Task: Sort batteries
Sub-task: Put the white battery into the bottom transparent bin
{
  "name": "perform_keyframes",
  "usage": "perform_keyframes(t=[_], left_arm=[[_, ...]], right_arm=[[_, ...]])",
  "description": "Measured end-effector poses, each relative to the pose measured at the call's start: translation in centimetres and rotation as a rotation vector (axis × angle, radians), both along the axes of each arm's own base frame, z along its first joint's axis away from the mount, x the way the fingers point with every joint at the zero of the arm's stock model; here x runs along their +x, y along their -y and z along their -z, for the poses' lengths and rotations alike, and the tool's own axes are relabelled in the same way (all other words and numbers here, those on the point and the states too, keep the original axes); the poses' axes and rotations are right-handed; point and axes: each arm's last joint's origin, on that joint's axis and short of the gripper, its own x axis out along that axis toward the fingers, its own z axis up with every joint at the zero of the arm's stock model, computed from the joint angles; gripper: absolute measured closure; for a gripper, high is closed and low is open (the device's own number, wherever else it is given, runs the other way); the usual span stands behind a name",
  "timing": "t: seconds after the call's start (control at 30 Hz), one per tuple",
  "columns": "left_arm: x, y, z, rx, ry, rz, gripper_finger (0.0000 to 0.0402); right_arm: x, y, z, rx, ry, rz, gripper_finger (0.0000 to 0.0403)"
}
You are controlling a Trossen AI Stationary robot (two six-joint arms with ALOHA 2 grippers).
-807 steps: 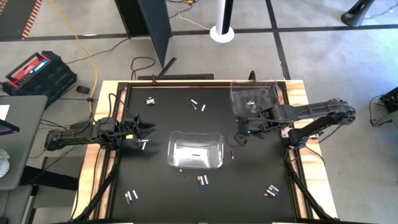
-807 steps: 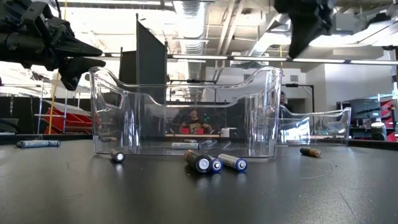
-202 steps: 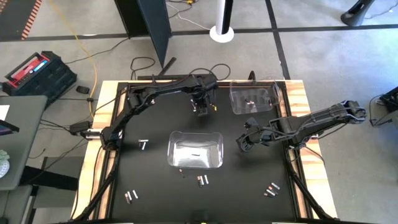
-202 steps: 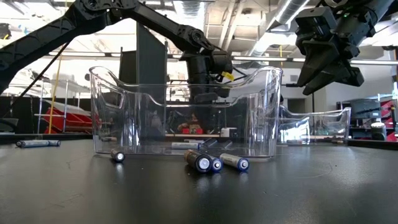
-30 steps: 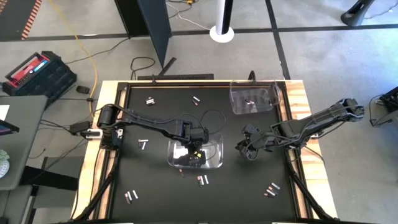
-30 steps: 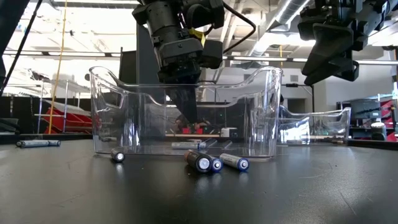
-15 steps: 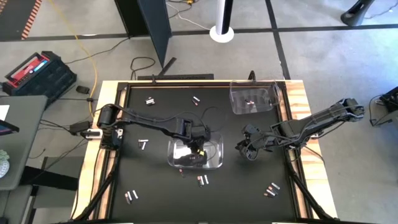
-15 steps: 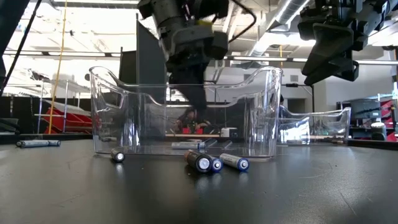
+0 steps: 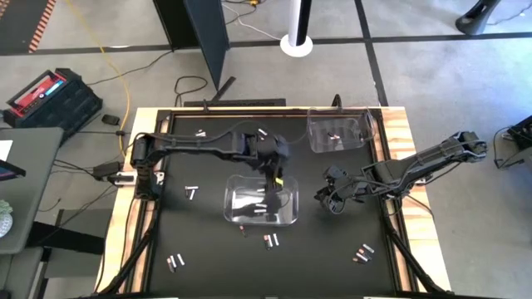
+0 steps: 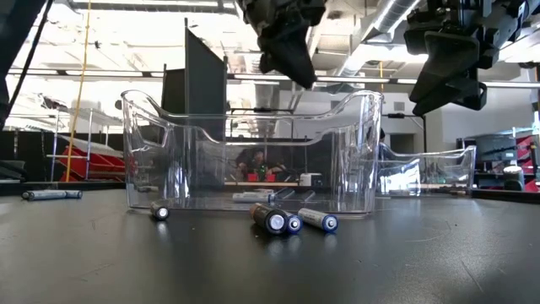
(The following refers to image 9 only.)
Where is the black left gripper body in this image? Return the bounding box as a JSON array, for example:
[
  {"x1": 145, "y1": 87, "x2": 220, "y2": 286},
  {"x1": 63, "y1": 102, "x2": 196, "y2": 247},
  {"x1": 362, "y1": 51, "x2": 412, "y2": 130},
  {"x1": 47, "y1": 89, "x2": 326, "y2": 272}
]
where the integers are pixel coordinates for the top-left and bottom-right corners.
[{"x1": 261, "y1": 161, "x2": 288, "y2": 194}]

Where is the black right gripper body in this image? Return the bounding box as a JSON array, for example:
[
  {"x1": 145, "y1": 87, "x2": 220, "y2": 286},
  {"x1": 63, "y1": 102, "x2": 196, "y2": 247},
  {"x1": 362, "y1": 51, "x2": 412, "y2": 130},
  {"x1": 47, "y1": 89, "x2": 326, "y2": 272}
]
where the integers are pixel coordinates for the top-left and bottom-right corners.
[{"x1": 326, "y1": 164, "x2": 354, "y2": 199}]

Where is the clear plastic bin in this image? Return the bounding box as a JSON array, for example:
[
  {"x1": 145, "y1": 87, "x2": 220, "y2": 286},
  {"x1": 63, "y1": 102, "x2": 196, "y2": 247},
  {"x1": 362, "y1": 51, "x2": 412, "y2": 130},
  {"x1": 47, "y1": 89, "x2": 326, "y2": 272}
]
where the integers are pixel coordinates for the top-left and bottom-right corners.
[
  {"x1": 223, "y1": 174, "x2": 300, "y2": 228},
  {"x1": 306, "y1": 106, "x2": 377, "y2": 154}
]

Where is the flat black bar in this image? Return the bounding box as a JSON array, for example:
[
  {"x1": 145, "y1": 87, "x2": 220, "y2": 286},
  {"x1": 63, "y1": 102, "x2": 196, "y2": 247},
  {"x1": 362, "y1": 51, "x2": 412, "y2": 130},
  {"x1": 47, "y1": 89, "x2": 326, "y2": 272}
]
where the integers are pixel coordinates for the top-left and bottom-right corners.
[{"x1": 183, "y1": 97, "x2": 288, "y2": 109}]

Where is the black partition foot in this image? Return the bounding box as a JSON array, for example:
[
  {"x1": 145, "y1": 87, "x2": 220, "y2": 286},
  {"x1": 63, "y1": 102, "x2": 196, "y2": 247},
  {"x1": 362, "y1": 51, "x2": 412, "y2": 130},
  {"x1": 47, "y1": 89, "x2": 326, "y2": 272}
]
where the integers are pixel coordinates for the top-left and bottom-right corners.
[{"x1": 210, "y1": 76, "x2": 237, "y2": 103}]

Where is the white pole with round base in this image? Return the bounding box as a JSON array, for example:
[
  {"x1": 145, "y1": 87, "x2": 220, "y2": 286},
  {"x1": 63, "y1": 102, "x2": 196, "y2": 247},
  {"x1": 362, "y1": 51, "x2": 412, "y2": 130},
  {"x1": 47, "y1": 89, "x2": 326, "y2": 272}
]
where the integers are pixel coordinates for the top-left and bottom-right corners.
[{"x1": 279, "y1": 0, "x2": 314, "y2": 58}]

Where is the dark partition panel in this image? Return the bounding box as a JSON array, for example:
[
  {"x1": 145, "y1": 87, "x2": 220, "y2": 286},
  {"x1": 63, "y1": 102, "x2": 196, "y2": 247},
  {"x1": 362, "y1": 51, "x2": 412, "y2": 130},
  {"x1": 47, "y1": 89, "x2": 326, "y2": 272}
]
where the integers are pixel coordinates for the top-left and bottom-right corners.
[{"x1": 152, "y1": 0, "x2": 231, "y2": 91}]

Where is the black equipment box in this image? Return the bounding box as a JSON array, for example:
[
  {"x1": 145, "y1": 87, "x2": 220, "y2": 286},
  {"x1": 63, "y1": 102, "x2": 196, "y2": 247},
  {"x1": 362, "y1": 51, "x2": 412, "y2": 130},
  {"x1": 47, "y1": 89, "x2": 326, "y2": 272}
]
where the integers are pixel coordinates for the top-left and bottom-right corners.
[{"x1": 505, "y1": 115, "x2": 532, "y2": 151}]

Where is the black stand base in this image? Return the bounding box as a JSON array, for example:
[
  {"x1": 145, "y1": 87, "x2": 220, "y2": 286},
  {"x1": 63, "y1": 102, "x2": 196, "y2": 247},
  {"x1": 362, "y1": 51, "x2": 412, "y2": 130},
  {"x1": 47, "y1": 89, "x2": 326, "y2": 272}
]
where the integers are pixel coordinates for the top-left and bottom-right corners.
[{"x1": 455, "y1": 0, "x2": 505, "y2": 37}]

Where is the black and red tool case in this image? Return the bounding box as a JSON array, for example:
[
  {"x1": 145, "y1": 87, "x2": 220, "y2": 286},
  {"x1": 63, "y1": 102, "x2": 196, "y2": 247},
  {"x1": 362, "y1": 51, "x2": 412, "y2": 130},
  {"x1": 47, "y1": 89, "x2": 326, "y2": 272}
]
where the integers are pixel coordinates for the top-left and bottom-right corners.
[{"x1": 2, "y1": 67, "x2": 105, "y2": 141}]

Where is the grey side table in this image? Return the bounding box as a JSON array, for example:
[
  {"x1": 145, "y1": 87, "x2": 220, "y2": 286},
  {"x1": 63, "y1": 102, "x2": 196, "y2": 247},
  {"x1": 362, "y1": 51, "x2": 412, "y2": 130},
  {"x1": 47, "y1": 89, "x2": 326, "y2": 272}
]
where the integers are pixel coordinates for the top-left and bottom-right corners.
[{"x1": 0, "y1": 126, "x2": 66, "y2": 255}]

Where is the grey cabinet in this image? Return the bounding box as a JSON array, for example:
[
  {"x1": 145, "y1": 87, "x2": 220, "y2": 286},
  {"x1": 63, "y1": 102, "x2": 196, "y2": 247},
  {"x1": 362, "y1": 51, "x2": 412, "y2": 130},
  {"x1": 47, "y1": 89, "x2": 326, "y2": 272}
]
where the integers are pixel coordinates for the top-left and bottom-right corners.
[{"x1": 0, "y1": 246, "x2": 46, "y2": 299}]

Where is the white and green woven ball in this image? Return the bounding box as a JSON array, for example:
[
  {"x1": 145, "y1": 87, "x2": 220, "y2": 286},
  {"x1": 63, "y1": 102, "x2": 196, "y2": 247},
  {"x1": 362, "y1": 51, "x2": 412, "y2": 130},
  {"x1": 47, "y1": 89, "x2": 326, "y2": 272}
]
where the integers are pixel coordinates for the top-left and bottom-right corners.
[{"x1": 0, "y1": 199, "x2": 14, "y2": 239}]

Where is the black mat with orange stripes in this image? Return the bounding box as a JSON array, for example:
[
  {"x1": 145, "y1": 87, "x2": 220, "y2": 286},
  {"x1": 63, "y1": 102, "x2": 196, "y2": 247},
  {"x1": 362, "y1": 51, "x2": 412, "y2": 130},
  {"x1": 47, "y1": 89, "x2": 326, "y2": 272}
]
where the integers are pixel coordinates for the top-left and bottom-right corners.
[{"x1": 0, "y1": 0, "x2": 58, "y2": 55}]

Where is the looped black cable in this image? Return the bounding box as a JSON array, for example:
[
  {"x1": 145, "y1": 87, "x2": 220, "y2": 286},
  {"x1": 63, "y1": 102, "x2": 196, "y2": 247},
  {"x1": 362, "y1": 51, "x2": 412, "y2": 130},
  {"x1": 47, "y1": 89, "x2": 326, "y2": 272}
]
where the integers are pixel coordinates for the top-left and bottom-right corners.
[{"x1": 173, "y1": 75, "x2": 209, "y2": 108}]

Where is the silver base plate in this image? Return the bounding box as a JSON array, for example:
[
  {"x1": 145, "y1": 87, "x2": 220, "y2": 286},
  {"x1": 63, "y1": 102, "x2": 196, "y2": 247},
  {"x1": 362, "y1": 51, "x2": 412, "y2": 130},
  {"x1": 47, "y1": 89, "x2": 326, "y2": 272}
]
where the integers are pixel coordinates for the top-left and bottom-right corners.
[{"x1": 107, "y1": 172, "x2": 137, "y2": 187}]

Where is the white cable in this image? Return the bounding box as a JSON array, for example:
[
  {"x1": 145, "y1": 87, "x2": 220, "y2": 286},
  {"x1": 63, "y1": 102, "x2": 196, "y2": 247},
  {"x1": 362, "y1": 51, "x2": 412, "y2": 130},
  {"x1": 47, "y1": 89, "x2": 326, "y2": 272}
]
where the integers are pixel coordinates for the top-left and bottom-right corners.
[{"x1": 221, "y1": 2, "x2": 284, "y2": 42}]

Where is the yellow cable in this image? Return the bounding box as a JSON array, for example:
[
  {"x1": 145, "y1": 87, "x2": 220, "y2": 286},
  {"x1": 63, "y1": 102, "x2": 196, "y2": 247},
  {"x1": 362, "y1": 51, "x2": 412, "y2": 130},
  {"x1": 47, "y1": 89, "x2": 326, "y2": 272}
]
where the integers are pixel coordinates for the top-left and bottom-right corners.
[{"x1": 65, "y1": 0, "x2": 132, "y2": 151}]

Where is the long black cable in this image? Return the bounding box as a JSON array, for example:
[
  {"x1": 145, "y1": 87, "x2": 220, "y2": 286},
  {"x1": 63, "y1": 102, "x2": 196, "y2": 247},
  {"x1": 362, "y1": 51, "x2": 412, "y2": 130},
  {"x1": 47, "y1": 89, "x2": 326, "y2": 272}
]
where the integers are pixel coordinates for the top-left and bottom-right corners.
[{"x1": 86, "y1": 49, "x2": 175, "y2": 87}]

